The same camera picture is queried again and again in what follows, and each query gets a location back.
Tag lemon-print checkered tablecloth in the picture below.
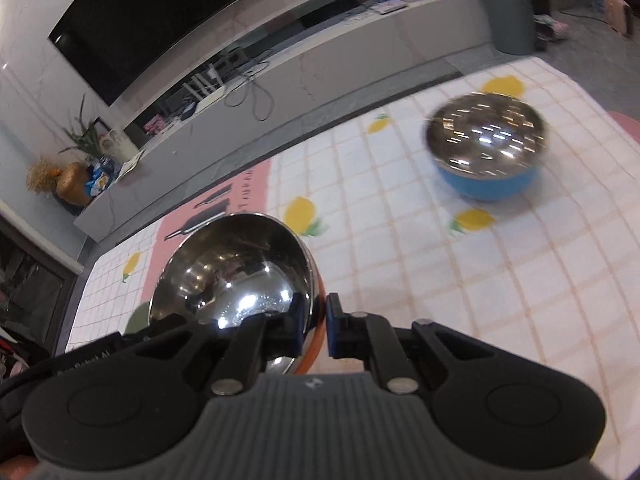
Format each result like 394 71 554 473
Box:
65 57 640 480

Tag black cable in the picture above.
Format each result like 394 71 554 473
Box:
222 50 276 122

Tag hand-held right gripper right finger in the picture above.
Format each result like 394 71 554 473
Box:
326 294 501 396

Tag gold vase with dried flowers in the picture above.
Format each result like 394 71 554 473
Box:
26 157 93 207

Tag orange steel bowl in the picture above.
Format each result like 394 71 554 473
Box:
148 213 328 376

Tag loose papers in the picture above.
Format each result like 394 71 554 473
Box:
117 150 148 178

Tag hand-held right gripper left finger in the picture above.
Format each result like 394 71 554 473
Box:
122 291 307 396

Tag pink printed table mat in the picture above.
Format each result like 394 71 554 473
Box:
142 160 273 311

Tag blue steel bowl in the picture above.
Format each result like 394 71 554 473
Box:
424 92 548 203

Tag black television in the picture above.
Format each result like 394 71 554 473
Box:
47 0 273 107

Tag white printed bag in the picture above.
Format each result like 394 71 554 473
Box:
97 127 137 163

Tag pink space heater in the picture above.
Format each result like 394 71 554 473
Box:
602 0 633 37

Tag grass plant in blue vase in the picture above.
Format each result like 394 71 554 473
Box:
59 94 108 158

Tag white router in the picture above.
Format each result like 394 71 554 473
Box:
182 62 226 106

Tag blue snack packets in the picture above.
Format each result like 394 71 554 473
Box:
85 155 121 196

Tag pink round mat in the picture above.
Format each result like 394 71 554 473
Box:
607 111 640 143

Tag patterned slippers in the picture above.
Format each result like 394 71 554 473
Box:
534 14 571 51

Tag grey trash bin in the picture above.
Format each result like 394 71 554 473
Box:
475 0 537 56

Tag dark glass door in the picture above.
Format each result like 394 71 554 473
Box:
0 205 86 361

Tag grey marble TV console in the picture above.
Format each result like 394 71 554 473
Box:
72 0 493 261

